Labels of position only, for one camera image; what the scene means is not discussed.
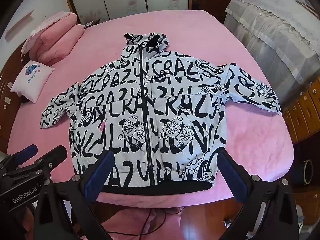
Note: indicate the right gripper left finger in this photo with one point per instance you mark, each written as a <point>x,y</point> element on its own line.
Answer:
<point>52,220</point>

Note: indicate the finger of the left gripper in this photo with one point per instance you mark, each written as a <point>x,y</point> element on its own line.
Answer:
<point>11,162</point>
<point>46,163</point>

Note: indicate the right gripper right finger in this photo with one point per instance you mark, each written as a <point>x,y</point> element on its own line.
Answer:
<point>268,208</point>

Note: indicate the black white graffiti jacket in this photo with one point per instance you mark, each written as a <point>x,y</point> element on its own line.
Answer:
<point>162,114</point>

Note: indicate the wooden headboard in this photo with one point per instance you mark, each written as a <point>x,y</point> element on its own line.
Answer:
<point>10,102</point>

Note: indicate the small white printed pillow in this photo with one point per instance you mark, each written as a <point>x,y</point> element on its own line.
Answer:
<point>31,80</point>

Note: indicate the wooden drawer cabinet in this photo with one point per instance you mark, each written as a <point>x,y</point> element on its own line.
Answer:
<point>302,116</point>

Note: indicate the folded pink quilt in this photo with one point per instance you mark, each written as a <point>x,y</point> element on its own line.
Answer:
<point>53,39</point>

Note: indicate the grey covered furniture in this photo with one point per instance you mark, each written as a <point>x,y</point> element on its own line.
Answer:
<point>283,38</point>

